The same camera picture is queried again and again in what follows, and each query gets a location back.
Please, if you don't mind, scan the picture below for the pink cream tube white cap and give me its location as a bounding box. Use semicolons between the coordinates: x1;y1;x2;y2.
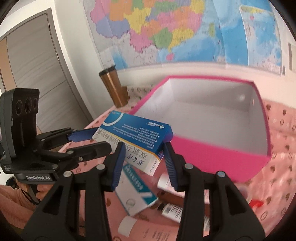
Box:
118;216;179;241

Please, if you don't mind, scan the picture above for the teal white medicine box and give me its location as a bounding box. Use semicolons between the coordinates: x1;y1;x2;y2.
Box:
115;164;158;216

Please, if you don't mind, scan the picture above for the pink left sleeve forearm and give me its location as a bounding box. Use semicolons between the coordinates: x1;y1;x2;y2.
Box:
1;183;37;229

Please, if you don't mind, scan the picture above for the pink cardboard storage box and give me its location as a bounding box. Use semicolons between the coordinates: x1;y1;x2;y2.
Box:
131;76;271;182

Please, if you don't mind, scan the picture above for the dark blue medicine box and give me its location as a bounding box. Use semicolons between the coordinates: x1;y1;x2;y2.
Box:
92;110;174;176

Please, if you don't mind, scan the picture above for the grey door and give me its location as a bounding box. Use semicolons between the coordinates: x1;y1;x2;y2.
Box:
1;9;93;133

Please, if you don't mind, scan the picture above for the person's left hand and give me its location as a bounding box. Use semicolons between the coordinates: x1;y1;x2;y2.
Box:
36;184;53;200

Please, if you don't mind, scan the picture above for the copper travel mug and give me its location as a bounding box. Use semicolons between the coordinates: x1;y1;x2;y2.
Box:
99;65;129;108

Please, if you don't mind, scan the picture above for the colourful wall map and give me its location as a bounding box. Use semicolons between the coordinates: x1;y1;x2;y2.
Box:
82;0;281;74

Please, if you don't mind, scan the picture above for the white tube with barcode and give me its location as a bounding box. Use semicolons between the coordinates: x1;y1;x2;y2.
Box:
157;203;210;233

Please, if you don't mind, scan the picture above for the pink patterned tablecloth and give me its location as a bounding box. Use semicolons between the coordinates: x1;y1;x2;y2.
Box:
58;85;296;241

